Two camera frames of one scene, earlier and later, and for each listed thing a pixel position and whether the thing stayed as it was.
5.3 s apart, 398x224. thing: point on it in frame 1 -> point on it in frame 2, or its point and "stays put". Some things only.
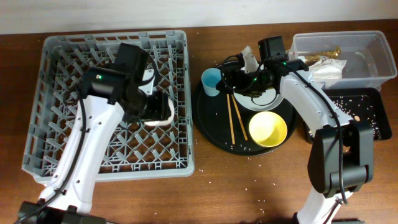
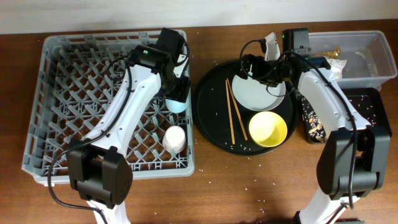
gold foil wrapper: (316, 56) stays put
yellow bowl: (267, 129) stays put
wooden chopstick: (231, 121) stays put
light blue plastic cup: (210, 76) -> (177, 107)
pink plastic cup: (162, 122) -> (174, 139)
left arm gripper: (160, 108) -> (182, 92)
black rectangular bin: (364, 107) stays put
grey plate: (268, 100) stays put
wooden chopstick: (241, 124) stays put
